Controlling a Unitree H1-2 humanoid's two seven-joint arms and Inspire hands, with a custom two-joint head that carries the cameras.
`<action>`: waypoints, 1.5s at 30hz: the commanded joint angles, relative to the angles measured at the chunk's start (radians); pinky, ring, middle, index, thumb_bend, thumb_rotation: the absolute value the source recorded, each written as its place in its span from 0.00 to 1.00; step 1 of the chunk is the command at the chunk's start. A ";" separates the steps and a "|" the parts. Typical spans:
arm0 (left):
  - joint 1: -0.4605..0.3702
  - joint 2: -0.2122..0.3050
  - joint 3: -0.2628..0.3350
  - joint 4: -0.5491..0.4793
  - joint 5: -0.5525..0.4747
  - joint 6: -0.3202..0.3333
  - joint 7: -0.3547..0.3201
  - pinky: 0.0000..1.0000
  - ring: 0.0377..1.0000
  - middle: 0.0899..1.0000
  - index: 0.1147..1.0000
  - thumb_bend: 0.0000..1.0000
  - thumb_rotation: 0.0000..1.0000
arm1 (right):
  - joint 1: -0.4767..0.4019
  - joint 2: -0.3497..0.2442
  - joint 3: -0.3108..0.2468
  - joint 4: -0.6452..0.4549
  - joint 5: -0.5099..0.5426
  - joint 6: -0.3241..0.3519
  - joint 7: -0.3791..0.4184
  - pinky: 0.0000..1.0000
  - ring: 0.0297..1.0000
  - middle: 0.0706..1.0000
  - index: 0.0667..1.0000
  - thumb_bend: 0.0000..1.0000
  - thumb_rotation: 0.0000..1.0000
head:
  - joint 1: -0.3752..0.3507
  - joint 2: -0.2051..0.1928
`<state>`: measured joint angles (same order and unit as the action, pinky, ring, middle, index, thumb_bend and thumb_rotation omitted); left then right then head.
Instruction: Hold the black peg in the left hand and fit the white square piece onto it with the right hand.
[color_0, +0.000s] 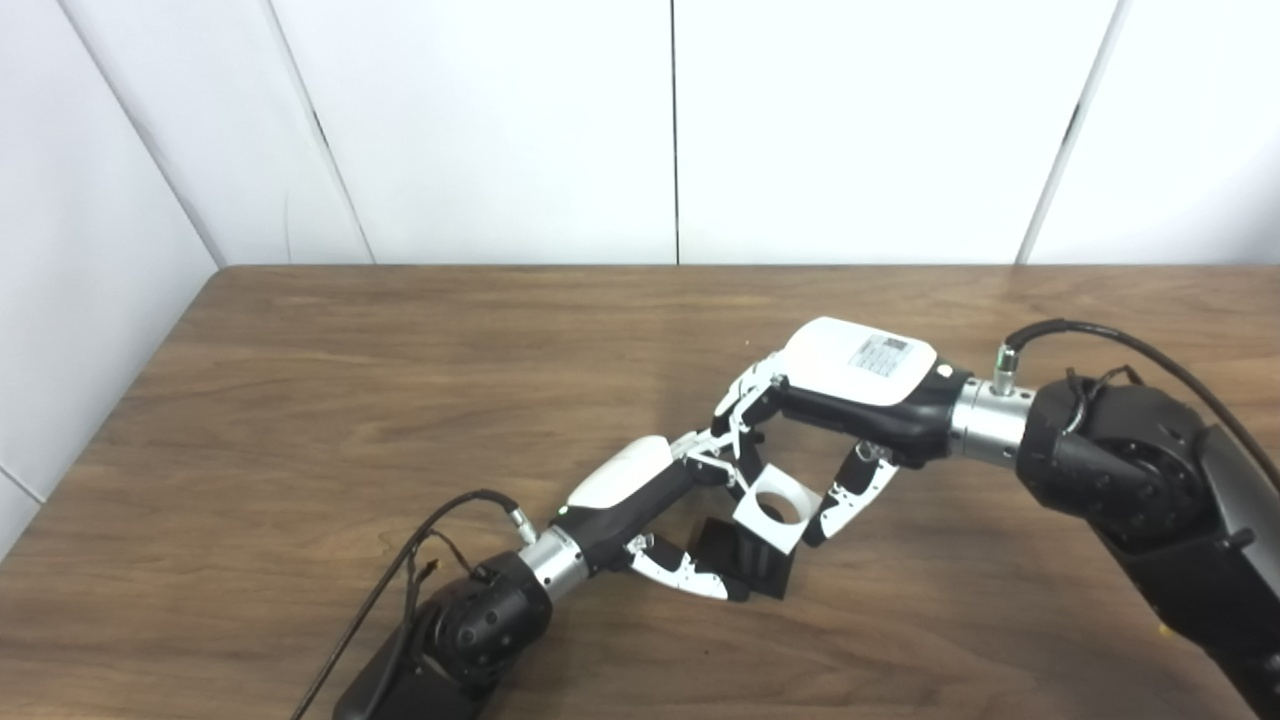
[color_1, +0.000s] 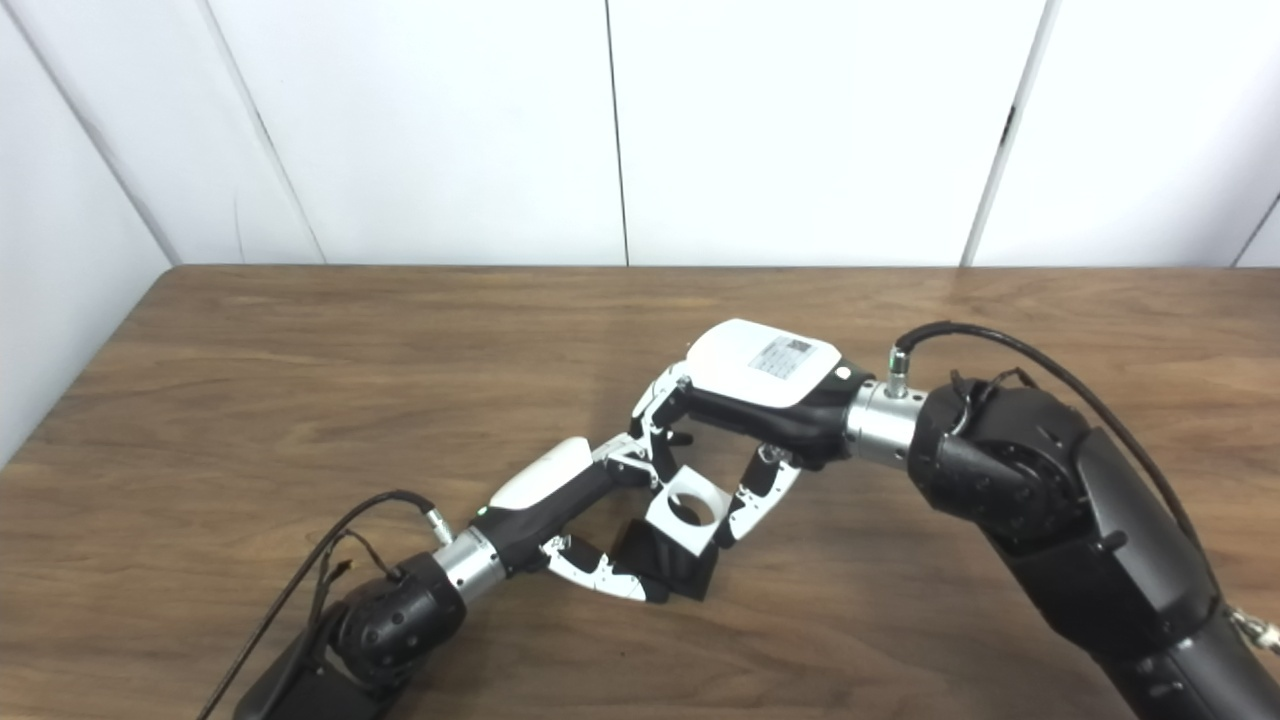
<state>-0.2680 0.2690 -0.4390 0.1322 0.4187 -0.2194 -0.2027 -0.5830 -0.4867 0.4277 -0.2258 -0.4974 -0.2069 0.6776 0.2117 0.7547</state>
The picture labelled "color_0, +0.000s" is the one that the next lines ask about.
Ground black and white right hand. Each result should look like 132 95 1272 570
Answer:
712 316 973 549

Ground black and white left hand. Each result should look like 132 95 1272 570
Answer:
555 432 761 603

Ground white square piece with hole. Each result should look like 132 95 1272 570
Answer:
732 463 823 553

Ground black peg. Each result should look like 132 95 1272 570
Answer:
690 515 796 601

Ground thin left arm wires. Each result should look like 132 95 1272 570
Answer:
405 530 493 623

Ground thin arm wires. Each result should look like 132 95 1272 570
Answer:
1063 365 1143 433
405 530 493 623

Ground thin right arm wires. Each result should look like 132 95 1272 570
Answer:
1063 365 1143 433

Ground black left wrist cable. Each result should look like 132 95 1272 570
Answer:
290 489 541 720

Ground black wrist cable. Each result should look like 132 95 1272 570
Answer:
992 318 1280 491
290 489 541 720

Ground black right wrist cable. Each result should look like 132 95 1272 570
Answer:
992 318 1280 491

